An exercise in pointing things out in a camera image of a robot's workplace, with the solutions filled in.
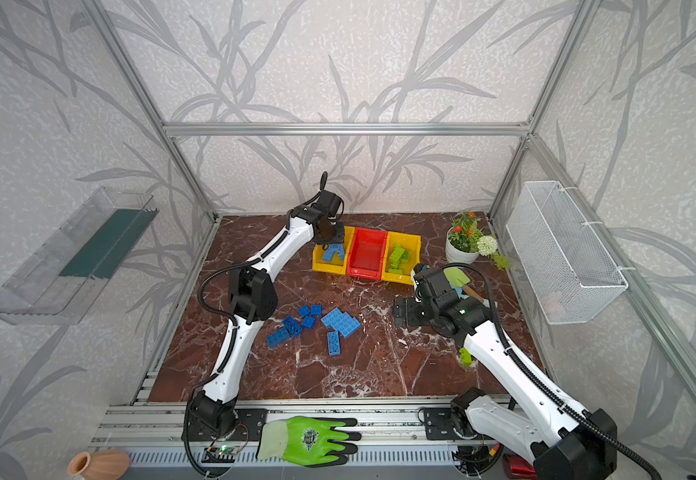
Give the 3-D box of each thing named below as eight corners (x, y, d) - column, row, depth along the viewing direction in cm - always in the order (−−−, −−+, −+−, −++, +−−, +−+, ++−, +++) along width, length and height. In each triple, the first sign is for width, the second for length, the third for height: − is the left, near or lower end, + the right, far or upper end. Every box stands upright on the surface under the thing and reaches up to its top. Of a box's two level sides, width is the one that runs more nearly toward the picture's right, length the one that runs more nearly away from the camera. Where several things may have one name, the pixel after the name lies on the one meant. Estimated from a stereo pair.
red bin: (345, 280, 104) (343, 269, 98) (355, 239, 116) (354, 226, 110) (379, 285, 102) (380, 273, 97) (386, 242, 115) (387, 230, 109)
